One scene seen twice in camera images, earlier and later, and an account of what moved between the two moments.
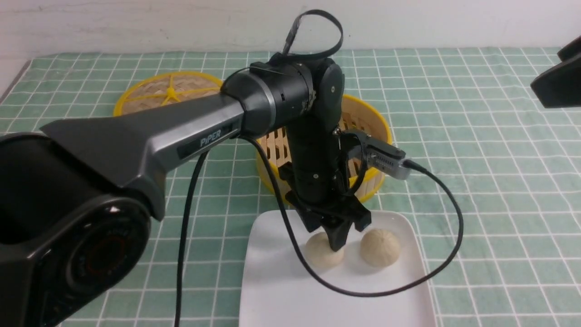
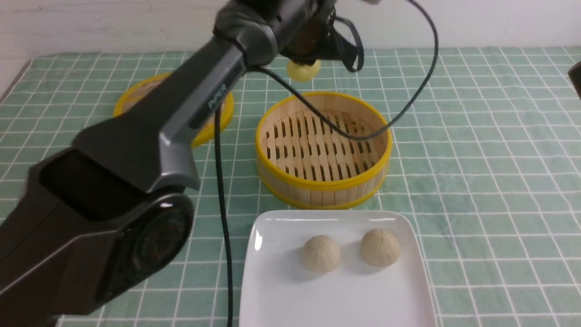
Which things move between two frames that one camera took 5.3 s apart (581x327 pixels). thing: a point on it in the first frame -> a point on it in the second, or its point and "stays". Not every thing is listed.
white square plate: (279, 290) stays
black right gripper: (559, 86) -> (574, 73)
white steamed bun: (320, 253) stays
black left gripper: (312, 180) -> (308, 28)
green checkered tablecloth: (494, 177) stays
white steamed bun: (380, 248) stays
